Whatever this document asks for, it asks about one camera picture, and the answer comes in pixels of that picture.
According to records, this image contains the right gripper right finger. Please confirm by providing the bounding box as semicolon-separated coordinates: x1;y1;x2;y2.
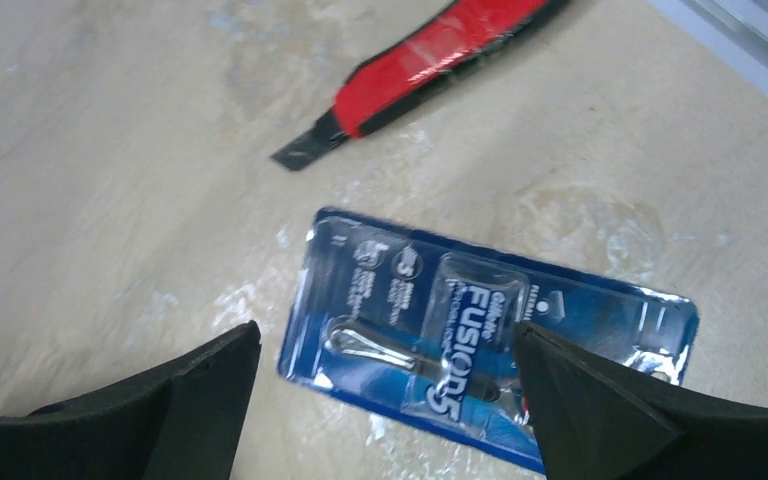
513;323;768;479

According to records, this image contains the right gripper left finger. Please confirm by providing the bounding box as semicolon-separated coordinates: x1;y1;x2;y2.
0;321;261;479

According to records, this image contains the blue razor blister pack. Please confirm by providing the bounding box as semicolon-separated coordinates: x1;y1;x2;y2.
277;207;699;472

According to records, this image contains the red utility knife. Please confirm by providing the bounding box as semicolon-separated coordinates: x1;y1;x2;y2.
271;0;565;171

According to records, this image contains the aluminium frame rail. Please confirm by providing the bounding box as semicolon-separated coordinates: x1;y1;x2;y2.
653;0;768;97

